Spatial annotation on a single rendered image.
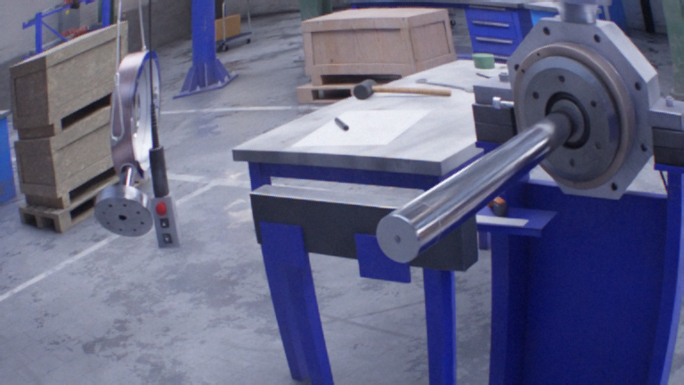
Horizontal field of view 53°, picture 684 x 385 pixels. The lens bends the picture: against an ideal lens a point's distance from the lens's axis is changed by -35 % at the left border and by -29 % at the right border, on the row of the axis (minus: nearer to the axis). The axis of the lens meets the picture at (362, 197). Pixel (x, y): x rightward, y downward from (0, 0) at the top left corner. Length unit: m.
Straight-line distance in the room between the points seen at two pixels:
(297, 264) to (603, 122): 0.97
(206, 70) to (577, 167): 7.91
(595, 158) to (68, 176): 4.34
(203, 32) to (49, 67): 4.51
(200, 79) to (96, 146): 4.03
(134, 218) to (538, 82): 1.03
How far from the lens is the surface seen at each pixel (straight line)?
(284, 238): 2.46
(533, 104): 2.09
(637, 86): 2.15
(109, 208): 2.15
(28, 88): 5.89
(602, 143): 2.04
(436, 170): 2.57
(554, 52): 2.08
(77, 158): 5.86
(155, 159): 2.02
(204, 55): 9.80
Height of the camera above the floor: 1.57
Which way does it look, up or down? 17 degrees down
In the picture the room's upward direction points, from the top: 7 degrees counter-clockwise
